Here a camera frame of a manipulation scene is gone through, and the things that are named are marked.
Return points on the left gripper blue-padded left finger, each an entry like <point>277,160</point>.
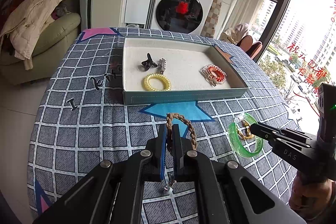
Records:
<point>155,167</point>

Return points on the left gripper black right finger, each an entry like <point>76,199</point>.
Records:
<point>184,165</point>

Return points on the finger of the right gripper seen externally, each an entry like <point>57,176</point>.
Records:
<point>272,134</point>

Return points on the green translucent bangle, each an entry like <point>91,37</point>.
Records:
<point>239,132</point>

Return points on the black claw hair clip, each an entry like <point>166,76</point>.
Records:
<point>148,63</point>

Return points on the silver rhinestone hair clip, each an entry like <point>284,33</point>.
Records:
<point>162,65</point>

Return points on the right hand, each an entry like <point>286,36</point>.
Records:
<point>315,203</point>

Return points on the teal shallow tray box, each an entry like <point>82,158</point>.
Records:
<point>184,62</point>

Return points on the brown chair near window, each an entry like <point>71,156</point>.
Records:
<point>245,43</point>

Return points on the beige bag on chair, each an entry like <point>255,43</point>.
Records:
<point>235,34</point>

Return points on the checkered hanging towel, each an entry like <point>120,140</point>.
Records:
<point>212,19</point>

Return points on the white front-load washing machine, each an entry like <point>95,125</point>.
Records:
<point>184,16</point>

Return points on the light green sofa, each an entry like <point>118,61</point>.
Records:
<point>51,47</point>

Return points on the cream jacket on sofa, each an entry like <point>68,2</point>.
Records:
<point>24,26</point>

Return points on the red handled mop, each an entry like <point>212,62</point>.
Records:
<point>150,13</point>

